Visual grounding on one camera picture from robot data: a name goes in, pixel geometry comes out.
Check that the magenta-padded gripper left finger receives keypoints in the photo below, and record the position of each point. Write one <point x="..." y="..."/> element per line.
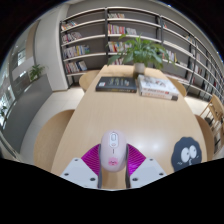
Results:
<point x="80" y="171"/>

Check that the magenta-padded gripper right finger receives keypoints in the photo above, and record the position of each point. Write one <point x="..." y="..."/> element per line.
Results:
<point x="146" y="171"/>

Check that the pink computer mouse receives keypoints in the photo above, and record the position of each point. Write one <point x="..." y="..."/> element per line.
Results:
<point x="113" y="151"/>

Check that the dark cloud-shaped mouse pad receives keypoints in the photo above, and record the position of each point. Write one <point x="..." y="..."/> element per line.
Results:
<point x="186" y="155"/>

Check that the book with red-lettered spine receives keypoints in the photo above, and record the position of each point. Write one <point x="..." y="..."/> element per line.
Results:
<point x="158" y="95"/>

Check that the white illustrated book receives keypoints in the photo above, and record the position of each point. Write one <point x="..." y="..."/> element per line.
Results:
<point x="156" y="85"/>

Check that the light wooden chairs group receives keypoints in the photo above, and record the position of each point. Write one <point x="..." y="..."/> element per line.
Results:
<point x="215" y="113"/>

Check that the black book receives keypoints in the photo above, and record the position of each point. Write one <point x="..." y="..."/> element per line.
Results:
<point x="116" y="84"/>

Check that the small green floor plant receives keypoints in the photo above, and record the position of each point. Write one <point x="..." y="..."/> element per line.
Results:
<point x="36" y="71"/>

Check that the green potted plant, white pot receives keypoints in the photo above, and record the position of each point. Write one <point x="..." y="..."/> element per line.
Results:
<point x="141" y="51"/>

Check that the grey bookshelf unit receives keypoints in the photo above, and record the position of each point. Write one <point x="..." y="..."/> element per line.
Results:
<point x="90" y="36"/>

